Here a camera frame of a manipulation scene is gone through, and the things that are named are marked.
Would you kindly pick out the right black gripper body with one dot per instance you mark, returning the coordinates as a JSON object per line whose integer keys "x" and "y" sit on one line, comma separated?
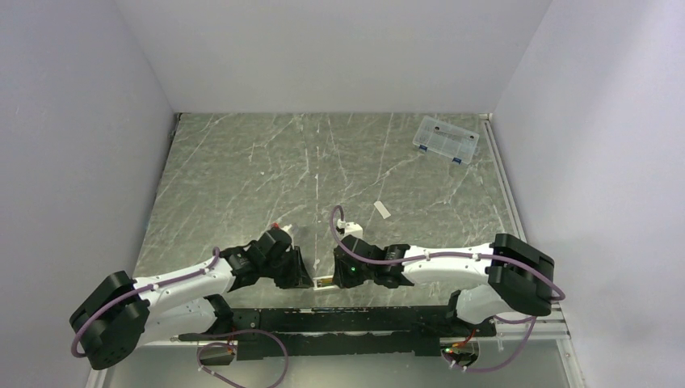
{"x": 350, "y": 277}

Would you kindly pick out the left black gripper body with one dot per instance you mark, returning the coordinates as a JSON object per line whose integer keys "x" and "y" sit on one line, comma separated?
{"x": 283, "y": 270}

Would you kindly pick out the white remote control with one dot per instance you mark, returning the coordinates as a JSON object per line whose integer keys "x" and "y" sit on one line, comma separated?
{"x": 324, "y": 283}

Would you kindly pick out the white battery compartment cover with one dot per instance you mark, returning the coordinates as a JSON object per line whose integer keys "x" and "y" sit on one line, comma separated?
{"x": 381, "y": 209}

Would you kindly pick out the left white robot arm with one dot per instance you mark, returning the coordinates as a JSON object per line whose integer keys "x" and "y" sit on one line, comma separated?
{"x": 123, "y": 313}

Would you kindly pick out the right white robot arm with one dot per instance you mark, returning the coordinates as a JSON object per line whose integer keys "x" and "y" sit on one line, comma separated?
{"x": 504, "y": 276}

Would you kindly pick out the clear plastic organizer box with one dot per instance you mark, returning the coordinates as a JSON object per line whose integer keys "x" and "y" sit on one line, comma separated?
{"x": 446, "y": 140}

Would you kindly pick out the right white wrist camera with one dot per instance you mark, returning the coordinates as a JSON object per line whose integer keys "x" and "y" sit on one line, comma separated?
{"x": 349, "y": 228}

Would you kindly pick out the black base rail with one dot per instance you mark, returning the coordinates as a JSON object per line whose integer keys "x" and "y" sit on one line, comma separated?
{"x": 419, "y": 330}

